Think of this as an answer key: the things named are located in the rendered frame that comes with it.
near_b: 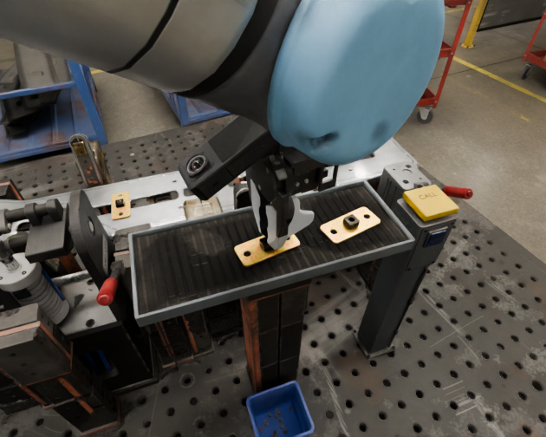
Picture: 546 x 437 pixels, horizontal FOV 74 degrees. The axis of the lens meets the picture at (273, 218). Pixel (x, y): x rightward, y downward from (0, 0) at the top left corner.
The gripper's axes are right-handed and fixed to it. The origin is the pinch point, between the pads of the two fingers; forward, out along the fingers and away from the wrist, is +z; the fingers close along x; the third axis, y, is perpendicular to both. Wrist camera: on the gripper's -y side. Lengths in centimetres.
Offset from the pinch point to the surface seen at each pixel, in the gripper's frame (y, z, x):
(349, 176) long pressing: 33.5, 17.7, 22.7
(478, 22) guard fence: 391, 92, 249
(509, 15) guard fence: 444, 92, 251
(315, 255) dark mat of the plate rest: 4.9, 1.7, -4.3
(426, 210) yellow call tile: 24.3, 1.7, -4.8
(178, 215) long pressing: -6.3, 17.7, 28.9
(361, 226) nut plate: 13.4, 1.4, -3.2
